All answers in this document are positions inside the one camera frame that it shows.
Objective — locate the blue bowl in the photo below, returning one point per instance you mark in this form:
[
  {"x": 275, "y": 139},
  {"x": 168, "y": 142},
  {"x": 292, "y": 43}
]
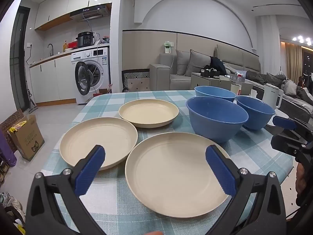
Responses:
[
  {"x": 254, "y": 117},
  {"x": 215, "y": 127},
  {"x": 212, "y": 93}
]

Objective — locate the white kitchen cabinets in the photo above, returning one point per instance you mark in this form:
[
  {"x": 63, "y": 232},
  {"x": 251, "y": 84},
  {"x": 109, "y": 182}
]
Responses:
[
  {"x": 49, "y": 78},
  {"x": 61, "y": 5}
]

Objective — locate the red box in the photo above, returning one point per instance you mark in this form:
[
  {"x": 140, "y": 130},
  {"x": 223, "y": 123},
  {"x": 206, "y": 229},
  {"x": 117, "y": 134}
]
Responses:
[{"x": 72, "y": 45}]

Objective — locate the beige plate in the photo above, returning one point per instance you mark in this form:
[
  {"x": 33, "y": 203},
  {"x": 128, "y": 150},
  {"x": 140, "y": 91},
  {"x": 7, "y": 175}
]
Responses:
[
  {"x": 97, "y": 137},
  {"x": 171, "y": 176},
  {"x": 146, "y": 112}
]

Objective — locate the black jacket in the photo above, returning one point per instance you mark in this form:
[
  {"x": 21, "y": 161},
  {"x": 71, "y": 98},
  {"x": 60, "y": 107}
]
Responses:
[{"x": 217, "y": 64}]

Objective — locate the kitchen faucet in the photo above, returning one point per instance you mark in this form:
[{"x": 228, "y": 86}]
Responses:
[{"x": 50, "y": 47}]

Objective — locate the black box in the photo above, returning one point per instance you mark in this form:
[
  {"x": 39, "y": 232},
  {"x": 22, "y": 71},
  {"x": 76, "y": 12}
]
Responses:
[{"x": 209, "y": 72}]

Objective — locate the grey blanket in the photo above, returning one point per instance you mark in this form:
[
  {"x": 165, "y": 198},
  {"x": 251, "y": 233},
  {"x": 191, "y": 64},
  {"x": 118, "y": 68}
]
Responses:
[{"x": 273, "y": 79}]

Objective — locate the grey sofa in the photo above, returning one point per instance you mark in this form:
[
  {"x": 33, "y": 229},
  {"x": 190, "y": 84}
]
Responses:
[{"x": 159, "y": 76}]

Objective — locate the green white wall device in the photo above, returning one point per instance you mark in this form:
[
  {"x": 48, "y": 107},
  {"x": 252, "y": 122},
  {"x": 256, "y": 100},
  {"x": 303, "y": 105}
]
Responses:
[{"x": 168, "y": 47}]

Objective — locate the cream tumbler cup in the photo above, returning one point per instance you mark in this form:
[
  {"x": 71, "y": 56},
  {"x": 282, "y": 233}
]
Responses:
[{"x": 236, "y": 90}]

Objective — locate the white dotted rug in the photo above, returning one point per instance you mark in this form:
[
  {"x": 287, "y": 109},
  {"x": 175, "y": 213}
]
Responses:
[{"x": 289, "y": 198}]

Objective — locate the steel range hood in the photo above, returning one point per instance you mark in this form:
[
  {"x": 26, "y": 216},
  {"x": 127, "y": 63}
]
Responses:
[{"x": 90, "y": 13}]

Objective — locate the upright floor mop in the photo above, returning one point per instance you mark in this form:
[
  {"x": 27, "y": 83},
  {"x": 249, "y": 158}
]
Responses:
[{"x": 31, "y": 100}]

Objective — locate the white electric kettle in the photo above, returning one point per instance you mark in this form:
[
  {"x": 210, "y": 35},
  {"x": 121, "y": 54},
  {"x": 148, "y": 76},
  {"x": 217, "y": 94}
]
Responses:
[{"x": 271, "y": 96}]

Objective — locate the red label plastic bottle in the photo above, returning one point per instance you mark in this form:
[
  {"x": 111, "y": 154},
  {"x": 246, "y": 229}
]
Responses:
[{"x": 239, "y": 78}]

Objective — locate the white washing machine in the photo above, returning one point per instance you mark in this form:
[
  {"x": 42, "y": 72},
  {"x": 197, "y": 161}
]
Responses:
[{"x": 97, "y": 56}]

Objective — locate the white sneaker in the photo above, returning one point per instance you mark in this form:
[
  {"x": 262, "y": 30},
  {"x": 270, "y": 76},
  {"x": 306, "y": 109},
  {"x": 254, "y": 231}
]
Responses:
[{"x": 11, "y": 202}]

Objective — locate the grey cushion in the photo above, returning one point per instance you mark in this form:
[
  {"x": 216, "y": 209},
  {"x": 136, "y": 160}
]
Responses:
[
  {"x": 198, "y": 62},
  {"x": 182, "y": 62}
]

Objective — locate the purple bag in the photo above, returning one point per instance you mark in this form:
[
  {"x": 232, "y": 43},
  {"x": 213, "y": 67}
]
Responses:
[{"x": 6, "y": 151}]

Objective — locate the grey side cabinet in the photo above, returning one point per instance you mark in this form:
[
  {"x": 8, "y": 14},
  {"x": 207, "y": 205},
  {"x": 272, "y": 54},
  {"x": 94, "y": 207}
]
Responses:
[{"x": 205, "y": 82}]

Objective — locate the black pressure cooker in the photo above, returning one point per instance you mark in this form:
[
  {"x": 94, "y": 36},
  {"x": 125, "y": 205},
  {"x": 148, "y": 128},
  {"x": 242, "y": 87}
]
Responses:
[{"x": 85, "y": 39}]

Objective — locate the dark glass door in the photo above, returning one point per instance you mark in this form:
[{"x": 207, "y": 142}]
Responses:
[{"x": 18, "y": 61}]

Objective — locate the cardboard box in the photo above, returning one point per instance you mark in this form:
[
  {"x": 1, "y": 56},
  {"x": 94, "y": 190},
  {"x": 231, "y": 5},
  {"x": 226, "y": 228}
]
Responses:
[{"x": 27, "y": 139}]

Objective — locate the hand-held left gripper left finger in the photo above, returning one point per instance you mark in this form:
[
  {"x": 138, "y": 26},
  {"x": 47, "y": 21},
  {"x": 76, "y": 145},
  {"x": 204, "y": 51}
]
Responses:
[{"x": 90, "y": 171}]

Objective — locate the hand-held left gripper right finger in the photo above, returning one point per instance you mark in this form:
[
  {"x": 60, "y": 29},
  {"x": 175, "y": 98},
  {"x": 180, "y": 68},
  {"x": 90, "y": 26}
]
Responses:
[{"x": 221, "y": 173}]

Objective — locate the beige curtain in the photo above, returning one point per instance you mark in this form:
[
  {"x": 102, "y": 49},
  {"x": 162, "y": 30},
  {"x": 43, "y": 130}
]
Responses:
[{"x": 293, "y": 63}]

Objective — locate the white lower kitchen cabinets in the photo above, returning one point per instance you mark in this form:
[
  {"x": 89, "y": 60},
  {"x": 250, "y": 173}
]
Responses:
[{"x": 49, "y": 78}]

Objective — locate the teal checked tablecloth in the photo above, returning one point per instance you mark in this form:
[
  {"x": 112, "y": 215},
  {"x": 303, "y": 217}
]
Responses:
[{"x": 110, "y": 107}]

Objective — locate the white upper kitchen cabinets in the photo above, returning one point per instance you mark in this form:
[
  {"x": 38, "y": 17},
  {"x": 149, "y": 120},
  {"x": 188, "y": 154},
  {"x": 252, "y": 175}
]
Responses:
[{"x": 61, "y": 5}]

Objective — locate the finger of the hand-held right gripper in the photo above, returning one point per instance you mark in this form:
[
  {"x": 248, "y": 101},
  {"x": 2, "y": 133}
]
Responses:
[
  {"x": 286, "y": 145},
  {"x": 283, "y": 122}
]

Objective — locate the yellow bottle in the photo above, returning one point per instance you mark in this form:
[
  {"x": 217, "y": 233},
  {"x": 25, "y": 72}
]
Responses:
[{"x": 65, "y": 46}]

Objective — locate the small open red carton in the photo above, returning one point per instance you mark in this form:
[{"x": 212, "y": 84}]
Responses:
[{"x": 104, "y": 90}]

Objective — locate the black white patterned chair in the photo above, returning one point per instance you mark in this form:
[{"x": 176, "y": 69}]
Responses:
[{"x": 137, "y": 80}]

